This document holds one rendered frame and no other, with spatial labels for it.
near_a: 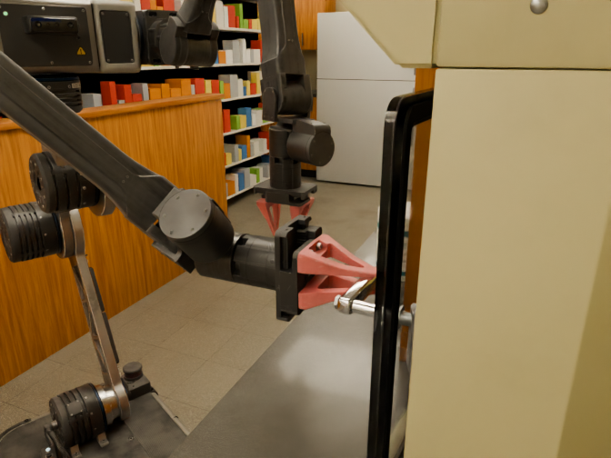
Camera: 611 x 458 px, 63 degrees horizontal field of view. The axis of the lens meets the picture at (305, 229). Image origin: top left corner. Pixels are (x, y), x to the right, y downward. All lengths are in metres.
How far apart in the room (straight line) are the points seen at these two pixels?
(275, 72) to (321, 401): 0.52
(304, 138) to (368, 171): 4.76
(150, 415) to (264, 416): 1.19
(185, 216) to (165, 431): 1.39
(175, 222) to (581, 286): 0.35
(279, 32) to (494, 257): 0.62
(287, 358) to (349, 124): 4.81
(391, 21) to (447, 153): 0.09
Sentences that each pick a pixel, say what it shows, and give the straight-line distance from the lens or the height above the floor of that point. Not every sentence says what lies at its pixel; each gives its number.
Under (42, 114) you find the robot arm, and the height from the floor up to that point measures 1.36.
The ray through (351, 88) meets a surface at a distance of 5.52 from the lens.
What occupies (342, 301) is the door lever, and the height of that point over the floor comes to 1.21.
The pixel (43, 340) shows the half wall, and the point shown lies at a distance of 2.79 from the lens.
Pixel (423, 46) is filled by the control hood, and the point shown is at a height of 1.42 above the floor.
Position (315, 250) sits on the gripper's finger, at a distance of 0.53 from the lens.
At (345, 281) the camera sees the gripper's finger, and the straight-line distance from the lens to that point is 0.54.
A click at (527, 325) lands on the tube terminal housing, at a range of 0.38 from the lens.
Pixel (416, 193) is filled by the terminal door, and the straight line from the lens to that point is 0.44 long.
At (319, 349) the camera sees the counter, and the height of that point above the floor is 0.94.
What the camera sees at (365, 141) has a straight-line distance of 5.53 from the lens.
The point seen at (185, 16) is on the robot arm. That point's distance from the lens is 1.14.
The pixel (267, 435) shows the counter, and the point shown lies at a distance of 0.72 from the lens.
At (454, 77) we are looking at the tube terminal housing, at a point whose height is 1.40.
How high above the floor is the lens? 1.42
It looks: 20 degrees down
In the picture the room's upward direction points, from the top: straight up
